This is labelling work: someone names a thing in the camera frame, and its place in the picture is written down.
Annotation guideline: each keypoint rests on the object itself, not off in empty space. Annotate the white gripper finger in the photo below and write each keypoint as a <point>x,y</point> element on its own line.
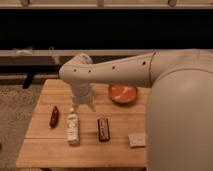
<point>92,106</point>
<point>75,107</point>

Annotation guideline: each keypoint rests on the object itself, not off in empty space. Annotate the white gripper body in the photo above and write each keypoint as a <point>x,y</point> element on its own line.
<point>85,99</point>

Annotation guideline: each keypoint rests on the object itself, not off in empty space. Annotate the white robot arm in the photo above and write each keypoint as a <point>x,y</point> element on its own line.
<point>179,111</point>

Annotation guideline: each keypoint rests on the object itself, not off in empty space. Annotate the orange ceramic cup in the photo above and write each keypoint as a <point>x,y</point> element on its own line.
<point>122,94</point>

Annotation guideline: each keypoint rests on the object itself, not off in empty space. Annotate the white plastic bottle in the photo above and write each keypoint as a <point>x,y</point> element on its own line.
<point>72,127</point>

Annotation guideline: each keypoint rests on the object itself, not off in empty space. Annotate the dark red snack bar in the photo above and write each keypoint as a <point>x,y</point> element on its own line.
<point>54,117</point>

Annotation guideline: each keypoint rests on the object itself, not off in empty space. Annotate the wooden table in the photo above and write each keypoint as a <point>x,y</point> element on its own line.
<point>45,147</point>

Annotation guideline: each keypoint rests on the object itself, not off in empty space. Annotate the beige sponge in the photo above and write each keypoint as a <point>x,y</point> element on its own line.
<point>137,140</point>

